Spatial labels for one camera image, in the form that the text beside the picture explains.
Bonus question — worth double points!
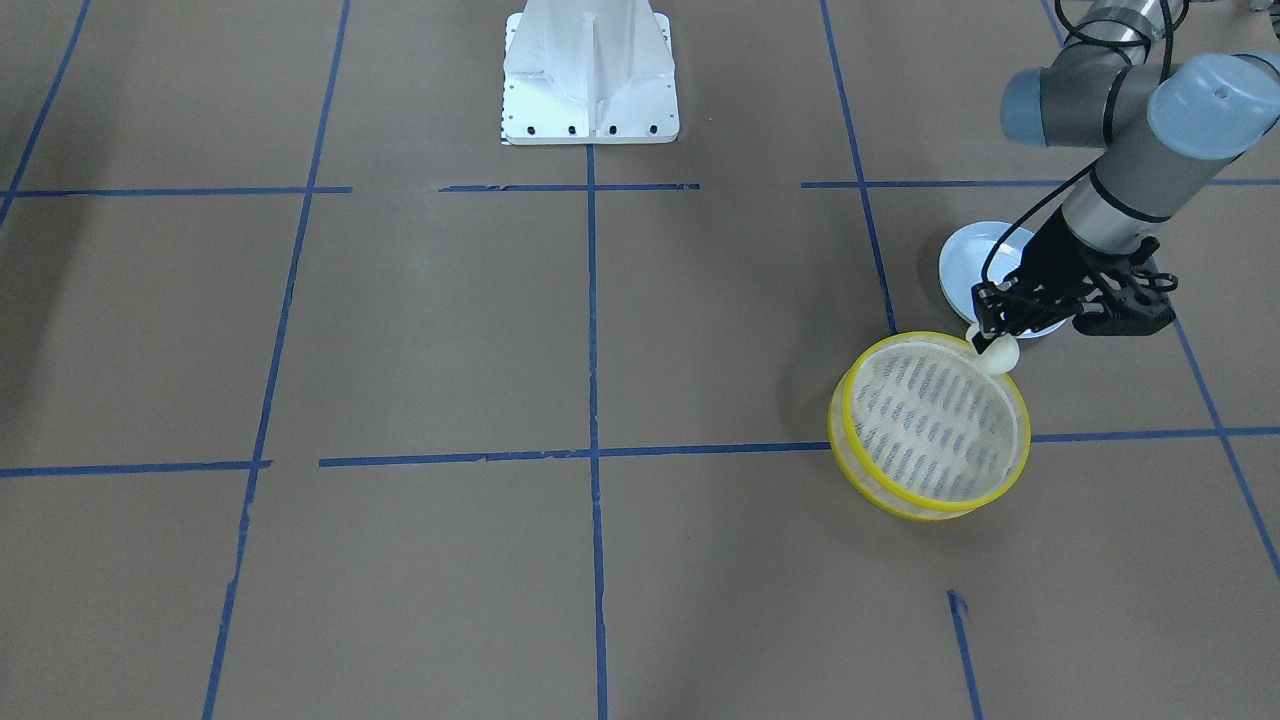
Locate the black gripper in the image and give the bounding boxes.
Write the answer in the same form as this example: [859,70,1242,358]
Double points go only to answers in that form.
[970,208,1111,355]

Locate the white steamed bun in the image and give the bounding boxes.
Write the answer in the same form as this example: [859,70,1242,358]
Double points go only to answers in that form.
[965,324,1020,375]

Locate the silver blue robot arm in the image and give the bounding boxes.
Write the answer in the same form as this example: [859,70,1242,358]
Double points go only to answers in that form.
[970,1,1279,355]

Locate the white steamer liner cloth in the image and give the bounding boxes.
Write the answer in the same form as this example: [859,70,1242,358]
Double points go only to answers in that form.
[850,342,1021,503]

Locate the light blue plate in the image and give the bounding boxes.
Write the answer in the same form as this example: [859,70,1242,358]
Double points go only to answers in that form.
[938,222,1033,325]

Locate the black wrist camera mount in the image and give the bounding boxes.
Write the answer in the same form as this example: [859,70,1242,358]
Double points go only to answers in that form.
[1071,234,1180,337]

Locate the black camera cable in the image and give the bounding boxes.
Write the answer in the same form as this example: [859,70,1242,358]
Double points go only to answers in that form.
[980,0,1181,291]

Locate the white pedestal column base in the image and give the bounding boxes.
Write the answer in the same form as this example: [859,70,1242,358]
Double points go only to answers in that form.
[500,1,681,146]

